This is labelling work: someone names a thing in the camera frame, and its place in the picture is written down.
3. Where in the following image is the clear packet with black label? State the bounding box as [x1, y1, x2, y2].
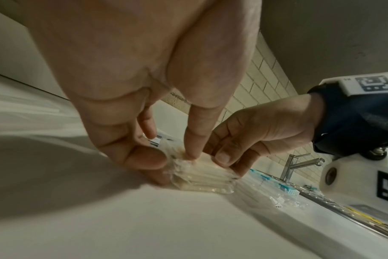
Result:
[148, 131, 176, 150]

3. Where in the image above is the clear packet of white sticks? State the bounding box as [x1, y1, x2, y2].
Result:
[163, 145, 239, 195]

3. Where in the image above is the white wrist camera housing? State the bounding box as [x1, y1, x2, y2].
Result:
[319, 146, 388, 206]

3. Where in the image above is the grey wall cabinet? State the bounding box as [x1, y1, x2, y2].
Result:
[261, 0, 388, 85]

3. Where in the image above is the steel kitchen sink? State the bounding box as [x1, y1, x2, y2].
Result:
[291, 184, 388, 241]

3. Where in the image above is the dark blue wrist band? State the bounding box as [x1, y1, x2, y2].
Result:
[307, 83, 388, 155]

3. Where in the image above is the person's right hand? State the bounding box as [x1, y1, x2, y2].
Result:
[203, 93, 324, 178]

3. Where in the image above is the clear packet with blue label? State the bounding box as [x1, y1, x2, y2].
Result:
[237, 169, 310, 211]

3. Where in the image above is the white marker tag block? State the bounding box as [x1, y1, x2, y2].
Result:
[319, 71, 388, 97]

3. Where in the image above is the person's left hand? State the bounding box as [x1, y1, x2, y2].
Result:
[0, 0, 265, 186]

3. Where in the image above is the steel sink faucet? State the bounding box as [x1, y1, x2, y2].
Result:
[280, 153, 326, 183]

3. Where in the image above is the yellow item in sink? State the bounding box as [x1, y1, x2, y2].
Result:
[344, 206, 388, 228]

